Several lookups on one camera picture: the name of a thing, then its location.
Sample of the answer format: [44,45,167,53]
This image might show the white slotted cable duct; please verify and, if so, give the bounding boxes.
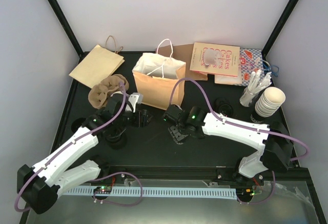
[64,186,237,200]

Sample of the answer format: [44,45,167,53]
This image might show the stack of plain paper cups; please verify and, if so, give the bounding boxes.
[250,87,286,124]

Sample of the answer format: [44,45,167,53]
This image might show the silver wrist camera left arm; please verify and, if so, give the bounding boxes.
[126,93,143,113]

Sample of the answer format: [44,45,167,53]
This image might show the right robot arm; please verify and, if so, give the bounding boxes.
[162,105,293,185]

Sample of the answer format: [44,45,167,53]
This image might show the cup of white straws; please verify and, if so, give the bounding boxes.
[239,70,272,107]

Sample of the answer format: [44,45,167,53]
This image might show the orange paper bag white handles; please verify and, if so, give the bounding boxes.
[132,38,186,110]

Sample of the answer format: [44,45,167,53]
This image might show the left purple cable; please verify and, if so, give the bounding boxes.
[13,81,144,213]

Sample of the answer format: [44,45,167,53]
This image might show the yellow kraft paper bag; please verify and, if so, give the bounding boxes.
[69,45,125,89]

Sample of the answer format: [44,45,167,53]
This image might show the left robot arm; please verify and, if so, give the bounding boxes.
[16,91,151,214]

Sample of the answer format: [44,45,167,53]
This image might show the blue checkered paper bag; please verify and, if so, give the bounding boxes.
[214,47,263,87]

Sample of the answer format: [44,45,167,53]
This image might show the cakes printed paper bag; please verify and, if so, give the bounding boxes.
[202,43,240,77]

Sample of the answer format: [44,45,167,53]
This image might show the stack of pulp cup carriers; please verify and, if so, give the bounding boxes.
[88,74,129,109]

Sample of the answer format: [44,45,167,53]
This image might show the stack of black cup lids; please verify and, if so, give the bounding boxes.
[105,130,127,150]

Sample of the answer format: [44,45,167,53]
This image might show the brown flat paper bag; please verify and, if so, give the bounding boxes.
[157,42,209,80]

